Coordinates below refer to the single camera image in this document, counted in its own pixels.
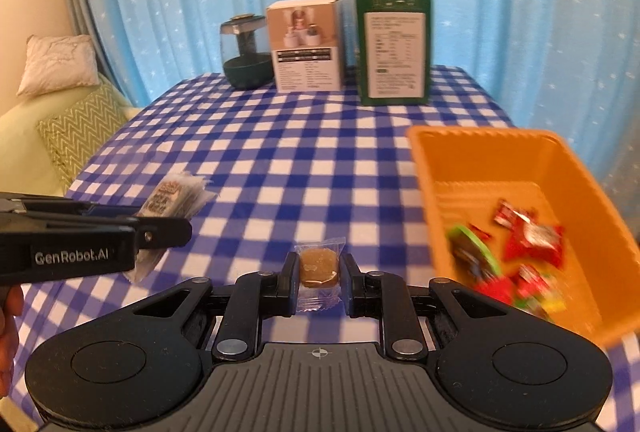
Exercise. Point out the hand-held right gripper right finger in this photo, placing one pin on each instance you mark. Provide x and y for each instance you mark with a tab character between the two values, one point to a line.
348	297

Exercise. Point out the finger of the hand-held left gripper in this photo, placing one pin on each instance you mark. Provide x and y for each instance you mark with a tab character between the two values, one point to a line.
165	232
60	206

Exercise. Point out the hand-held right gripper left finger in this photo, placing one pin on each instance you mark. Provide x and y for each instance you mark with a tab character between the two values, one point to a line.
292	292

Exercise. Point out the clear brown candy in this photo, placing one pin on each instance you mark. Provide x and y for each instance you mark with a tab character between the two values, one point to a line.
319	268

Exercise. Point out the clear snack packet brown label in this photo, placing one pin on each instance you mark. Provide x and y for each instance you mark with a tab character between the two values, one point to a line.
175	194

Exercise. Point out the red snack packet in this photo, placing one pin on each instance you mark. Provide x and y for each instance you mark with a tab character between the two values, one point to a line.
535	239

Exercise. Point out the orange plastic tray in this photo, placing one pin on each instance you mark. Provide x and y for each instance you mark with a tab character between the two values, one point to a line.
500	162

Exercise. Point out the person's left hand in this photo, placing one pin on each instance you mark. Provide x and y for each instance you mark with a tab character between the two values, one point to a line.
9	342

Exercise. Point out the light green sofa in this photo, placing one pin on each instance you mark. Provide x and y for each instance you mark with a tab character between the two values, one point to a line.
20	137

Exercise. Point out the green chevron cushion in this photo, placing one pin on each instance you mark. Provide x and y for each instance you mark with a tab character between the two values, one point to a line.
82	127

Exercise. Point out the blue white checkered tablecloth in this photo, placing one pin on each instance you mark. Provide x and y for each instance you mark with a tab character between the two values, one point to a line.
280	152

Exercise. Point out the white pillow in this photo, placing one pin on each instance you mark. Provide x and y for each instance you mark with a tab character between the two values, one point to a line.
57	62

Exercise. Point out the dark green glass container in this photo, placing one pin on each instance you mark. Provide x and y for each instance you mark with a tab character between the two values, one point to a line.
247	67

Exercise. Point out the small green wrapped candy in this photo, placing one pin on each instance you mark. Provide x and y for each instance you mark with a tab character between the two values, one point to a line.
535	303

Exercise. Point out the small red wrapped candy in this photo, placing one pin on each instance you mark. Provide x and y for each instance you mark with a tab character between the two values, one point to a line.
540	282

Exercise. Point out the beige carton box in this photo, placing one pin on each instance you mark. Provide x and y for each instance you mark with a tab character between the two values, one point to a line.
305	47

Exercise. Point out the green carton box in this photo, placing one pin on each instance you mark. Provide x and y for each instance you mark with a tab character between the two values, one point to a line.
395	52

